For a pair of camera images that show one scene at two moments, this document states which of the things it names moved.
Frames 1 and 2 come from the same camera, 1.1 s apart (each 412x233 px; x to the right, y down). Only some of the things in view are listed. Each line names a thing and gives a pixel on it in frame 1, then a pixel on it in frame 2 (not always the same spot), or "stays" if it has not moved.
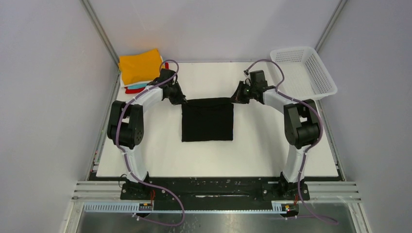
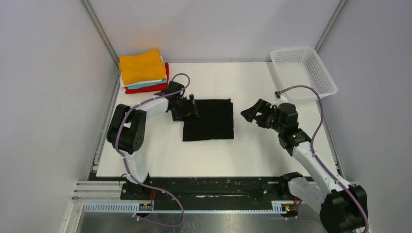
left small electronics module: x=145 y=207 stays
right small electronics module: x=291 y=209 stays
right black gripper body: x=241 y=93 to x=263 y=114
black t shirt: x=207 y=119 stays
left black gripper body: x=176 y=95 to x=182 y=109
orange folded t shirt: x=140 y=67 stays
